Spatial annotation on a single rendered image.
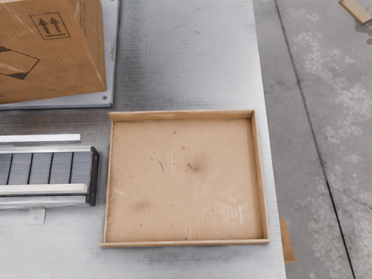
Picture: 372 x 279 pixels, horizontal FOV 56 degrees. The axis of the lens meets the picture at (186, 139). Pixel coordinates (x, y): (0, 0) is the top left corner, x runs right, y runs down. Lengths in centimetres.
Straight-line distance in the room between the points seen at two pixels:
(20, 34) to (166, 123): 32
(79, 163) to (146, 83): 24
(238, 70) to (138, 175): 33
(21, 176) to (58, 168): 7
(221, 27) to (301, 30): 119
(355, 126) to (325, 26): 59
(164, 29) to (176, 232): 48
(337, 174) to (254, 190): 103
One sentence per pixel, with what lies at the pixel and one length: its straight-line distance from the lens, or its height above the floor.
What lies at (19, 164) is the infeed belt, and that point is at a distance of 73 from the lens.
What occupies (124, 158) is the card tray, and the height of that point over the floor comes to 83.
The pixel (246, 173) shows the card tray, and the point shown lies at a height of 83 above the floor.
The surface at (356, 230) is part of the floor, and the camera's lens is 166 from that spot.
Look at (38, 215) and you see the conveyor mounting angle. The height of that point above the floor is 83.
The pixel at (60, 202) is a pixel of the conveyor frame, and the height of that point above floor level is 87.
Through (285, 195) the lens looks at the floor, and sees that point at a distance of 159.
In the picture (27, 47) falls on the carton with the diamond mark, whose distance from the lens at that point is 66.
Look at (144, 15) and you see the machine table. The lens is 91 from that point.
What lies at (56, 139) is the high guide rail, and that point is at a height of 96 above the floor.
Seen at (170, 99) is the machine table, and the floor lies 83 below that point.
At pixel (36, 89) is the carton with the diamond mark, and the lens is 77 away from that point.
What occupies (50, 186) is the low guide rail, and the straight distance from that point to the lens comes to 65.
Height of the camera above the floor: 150
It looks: 68 degrees down
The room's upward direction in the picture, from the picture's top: 2 degrees counter-clockwise
